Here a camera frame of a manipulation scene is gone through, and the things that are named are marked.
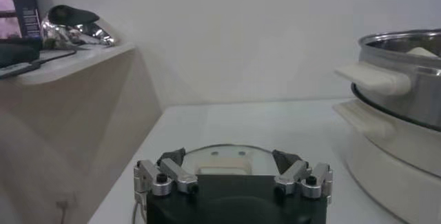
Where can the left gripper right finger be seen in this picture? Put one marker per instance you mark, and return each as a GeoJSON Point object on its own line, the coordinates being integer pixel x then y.
{"type": "Point", "coordinates": [293, 173]}

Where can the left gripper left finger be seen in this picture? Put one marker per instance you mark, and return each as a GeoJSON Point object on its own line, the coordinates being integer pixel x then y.
{"type": "Point", "coordinates": [172, 173]}

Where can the glass pot lid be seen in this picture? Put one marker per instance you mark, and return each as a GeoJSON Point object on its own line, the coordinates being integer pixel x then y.
{"type": "Point", "coordinates": [224, 160]}

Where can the stainless steel steamer basket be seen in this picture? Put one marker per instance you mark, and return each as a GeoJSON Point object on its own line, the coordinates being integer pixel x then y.
{"type": "Point", "coordinates": [423, 87]}

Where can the white side table with mouse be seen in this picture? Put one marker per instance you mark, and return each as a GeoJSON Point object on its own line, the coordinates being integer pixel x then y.
{"type": "Point", "coordinates": [69, 108]}

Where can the shiny chrome headset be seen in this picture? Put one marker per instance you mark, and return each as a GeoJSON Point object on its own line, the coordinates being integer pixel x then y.
{"type": "Point", "coordinates": [69, 25]}

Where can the grey usb hub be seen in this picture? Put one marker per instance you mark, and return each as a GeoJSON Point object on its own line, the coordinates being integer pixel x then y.
{"type": "Point", "coordinates": [17, 70]}

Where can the black computer mouse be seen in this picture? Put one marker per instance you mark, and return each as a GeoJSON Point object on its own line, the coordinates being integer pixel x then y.
{"type": "Point", "coordinates": [17, 51]}

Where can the laptop with dark screen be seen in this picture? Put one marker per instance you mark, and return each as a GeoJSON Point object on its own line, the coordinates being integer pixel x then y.
{"type": "Point", "coordinates": [24, 5]}

